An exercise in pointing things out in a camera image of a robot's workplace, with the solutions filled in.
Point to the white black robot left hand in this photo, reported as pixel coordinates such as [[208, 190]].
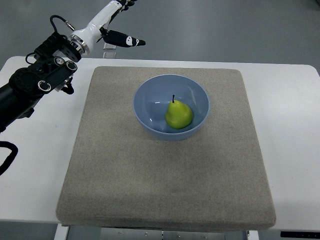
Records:
[[98, 29]]

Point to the green pear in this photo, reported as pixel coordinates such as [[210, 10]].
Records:
[[178, 114]]

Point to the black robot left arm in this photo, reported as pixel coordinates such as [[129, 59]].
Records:
[[54, 66]]

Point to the blue bowl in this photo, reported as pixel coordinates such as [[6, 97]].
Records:
[[151, 99]]

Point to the upper metal floor plate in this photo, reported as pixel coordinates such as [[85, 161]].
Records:
[[108, 46]]

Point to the metal floor plate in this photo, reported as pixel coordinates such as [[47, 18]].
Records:
[[109, 55], [108, 46]]

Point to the lower metal floor plate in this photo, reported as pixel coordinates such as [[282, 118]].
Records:
[[109, 55]]

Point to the beige felt mat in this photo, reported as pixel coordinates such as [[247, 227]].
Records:
[[119, 176]]

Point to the metal table frame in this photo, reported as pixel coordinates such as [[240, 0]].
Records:
[[97, 233]]

